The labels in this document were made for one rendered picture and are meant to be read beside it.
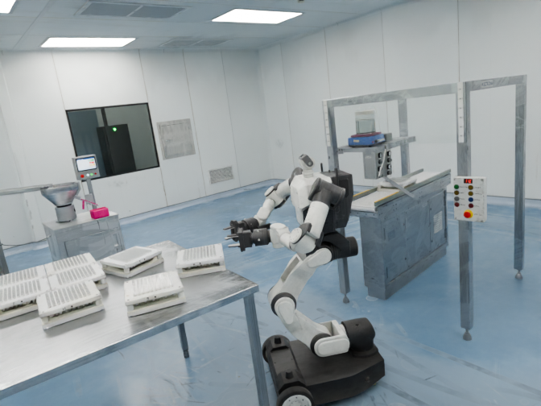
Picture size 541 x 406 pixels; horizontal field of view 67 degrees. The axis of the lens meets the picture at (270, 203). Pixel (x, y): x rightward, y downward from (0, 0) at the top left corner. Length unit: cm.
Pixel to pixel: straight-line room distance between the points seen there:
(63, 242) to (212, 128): 463
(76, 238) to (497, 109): 526
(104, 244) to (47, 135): 307
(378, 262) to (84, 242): 285
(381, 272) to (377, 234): 32
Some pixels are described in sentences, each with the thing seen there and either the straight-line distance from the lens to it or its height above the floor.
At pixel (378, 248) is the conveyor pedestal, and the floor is 45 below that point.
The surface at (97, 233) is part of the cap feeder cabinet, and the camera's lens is 453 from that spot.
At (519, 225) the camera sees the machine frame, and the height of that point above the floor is 47.
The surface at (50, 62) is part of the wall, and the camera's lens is 738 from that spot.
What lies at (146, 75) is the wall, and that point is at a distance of 783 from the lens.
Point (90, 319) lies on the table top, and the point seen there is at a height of 86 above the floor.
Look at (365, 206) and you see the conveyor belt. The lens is 317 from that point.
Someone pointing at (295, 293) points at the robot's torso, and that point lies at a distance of 231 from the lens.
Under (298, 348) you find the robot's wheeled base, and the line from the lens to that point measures 269.
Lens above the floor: 162
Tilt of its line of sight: 13 degrees down
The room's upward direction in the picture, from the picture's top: 7 degrees counter-clockwise
